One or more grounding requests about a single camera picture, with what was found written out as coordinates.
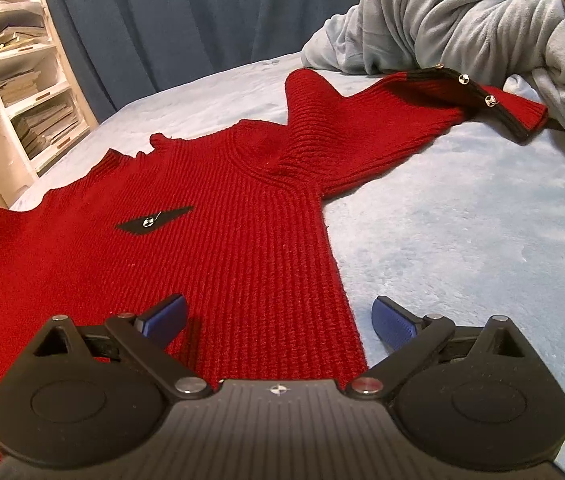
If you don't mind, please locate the light blue bed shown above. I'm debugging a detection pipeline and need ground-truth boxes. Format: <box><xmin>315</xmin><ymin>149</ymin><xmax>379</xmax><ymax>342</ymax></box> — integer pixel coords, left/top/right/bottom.
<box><xmin>0</xmin><ymin>52</ymin><xmax>565</xmax><ymax>467</ymax></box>

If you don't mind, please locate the dark blue curtain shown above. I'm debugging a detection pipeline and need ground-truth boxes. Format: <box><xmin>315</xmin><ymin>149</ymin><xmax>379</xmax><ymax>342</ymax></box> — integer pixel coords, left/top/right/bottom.
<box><xmin>35</xmin><ymin>0</ymin><xmax>394</xmax><ymax>126</ymax></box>

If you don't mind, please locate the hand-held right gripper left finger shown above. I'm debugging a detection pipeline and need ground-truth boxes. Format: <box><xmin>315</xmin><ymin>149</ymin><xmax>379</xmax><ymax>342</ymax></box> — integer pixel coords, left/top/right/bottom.
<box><xmin>32</xmin><ymin>293</ymin><xmax>214</xmax><ymax>401</ymax></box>

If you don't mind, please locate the grey-blue fleece blanket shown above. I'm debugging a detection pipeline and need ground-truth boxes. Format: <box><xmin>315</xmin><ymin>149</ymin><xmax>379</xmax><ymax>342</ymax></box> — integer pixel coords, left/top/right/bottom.
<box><xmin>301</xmin><ymin>0</ymin><xmax>565</xmax><ymax>202</ymax></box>

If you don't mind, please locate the white shelf unit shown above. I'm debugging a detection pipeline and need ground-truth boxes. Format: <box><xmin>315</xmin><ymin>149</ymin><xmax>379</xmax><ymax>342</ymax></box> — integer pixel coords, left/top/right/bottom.
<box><xmin>0</xmin><ymin>0</ymin><xmax>99</xmax><ymax>179</ymax></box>

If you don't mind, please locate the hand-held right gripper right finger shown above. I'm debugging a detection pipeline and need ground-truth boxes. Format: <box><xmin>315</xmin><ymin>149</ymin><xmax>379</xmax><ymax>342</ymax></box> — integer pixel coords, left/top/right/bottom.
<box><xmin>345</xmin><ymin>295</ymin><xmax>534</xmax><ymax>402</ymax></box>

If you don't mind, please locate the red knit sweater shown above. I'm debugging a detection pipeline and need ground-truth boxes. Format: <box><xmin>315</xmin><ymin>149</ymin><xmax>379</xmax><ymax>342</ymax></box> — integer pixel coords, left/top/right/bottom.
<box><xmin>0</xmin><ymin>66</ymin><xmax>549</xmax><ymax>472</ymax></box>

